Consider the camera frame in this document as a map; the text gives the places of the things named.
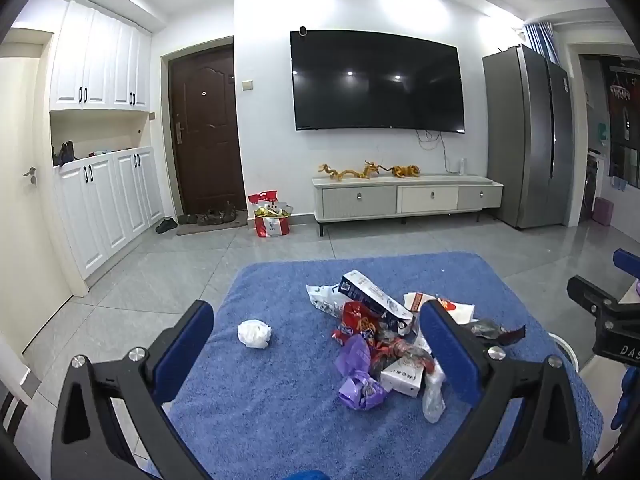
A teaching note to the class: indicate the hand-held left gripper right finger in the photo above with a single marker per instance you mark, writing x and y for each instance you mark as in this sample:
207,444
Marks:
449,355

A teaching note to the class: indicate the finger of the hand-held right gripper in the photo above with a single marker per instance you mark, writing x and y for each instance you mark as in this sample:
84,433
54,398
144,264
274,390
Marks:
627,262
592,295

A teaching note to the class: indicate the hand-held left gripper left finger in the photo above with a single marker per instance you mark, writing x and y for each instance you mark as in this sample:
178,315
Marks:
184,346

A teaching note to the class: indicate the blue and white carton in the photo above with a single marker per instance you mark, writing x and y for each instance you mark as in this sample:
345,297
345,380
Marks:
372,296

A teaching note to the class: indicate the purple plastic bag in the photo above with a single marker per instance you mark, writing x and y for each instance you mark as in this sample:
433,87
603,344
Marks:
352,360

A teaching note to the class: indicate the person's right hand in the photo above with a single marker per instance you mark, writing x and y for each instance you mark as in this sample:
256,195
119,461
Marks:
629,400

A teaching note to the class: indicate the white and red paper packet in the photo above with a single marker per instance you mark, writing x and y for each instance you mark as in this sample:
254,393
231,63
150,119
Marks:
462,313

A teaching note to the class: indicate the dark crumpled wrapper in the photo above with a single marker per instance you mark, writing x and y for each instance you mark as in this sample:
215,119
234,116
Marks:
492,330

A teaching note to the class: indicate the small white box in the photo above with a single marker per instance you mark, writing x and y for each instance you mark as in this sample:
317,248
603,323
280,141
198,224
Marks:
400,381

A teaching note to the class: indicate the pink stool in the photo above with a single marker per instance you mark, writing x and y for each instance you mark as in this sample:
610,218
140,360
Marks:
603,211

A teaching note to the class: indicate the crumpled white tissue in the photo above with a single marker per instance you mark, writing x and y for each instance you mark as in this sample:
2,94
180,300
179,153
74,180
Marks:
254,334

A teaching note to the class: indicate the red snack wrapper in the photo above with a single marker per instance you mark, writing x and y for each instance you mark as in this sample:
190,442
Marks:
356,322

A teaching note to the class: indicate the blue fluffy mat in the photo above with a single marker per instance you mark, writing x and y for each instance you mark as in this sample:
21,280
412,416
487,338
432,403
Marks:
280,390

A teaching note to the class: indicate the brown doormat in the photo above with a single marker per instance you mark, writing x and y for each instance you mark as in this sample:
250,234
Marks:
210,227

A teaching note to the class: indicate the dark shoe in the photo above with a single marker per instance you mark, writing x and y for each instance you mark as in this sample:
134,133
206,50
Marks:
166,225

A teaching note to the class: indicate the olive shoes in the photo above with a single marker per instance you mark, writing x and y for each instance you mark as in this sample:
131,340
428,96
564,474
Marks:
188,219

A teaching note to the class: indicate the brown boots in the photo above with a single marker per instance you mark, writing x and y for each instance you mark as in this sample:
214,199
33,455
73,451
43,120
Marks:
220,215

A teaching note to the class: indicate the white printed plastic bag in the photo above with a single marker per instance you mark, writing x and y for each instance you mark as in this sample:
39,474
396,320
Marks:
322,301

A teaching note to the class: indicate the red gift bag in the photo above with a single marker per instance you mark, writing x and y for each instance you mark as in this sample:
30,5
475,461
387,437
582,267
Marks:
270,220

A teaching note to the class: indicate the grey refrigerator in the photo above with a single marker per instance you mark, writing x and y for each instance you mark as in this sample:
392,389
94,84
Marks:
525,140

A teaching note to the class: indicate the white floor cabinet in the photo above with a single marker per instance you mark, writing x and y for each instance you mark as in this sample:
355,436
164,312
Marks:
107,205

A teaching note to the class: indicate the white television cabinet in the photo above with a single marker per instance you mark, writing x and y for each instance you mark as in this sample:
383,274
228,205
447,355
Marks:
400,199

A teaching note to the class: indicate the chair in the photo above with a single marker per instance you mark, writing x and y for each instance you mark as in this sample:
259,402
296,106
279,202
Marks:
15,395

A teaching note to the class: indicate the small white bottle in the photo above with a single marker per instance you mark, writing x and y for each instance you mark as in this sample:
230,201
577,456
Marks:
462,166

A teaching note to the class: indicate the golden dragon figurine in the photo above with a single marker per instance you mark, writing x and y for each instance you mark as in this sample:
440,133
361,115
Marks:
371,170
405,171
337,172

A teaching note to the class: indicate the dark brown entrance door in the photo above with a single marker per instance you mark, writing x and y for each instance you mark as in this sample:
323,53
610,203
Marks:
204,130

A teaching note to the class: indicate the dark bag on shelf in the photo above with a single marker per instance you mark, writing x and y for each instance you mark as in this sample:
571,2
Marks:
64,154

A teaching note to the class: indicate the blue curtain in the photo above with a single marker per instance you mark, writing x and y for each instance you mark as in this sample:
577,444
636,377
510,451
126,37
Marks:
541,42

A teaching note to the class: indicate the wall switch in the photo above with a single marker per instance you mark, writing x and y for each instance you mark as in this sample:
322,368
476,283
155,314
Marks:
247,85

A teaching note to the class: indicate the black wall television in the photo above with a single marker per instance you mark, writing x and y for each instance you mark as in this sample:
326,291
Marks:
375,80

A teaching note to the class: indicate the white wall cabinet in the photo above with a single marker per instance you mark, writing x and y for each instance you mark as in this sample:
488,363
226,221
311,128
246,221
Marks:
100,55

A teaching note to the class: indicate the small camera on television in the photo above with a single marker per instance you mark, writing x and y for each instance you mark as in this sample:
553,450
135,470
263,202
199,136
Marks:
303,31

